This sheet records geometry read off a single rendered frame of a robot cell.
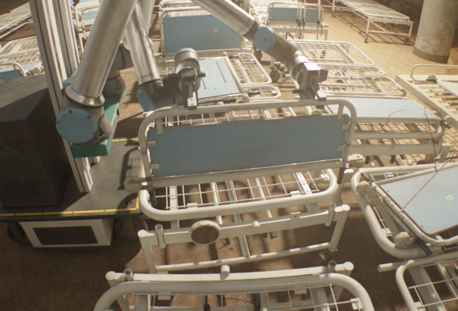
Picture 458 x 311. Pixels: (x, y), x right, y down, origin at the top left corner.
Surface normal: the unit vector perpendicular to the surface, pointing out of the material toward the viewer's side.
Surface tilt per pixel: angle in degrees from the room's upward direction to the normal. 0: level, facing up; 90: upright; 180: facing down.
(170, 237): 90
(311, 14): 90
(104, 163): 0
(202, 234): 90
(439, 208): 5
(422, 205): 5
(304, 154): 90
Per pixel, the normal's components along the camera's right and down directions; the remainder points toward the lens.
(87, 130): 0.23, 0.59
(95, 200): 0.00, -0.84
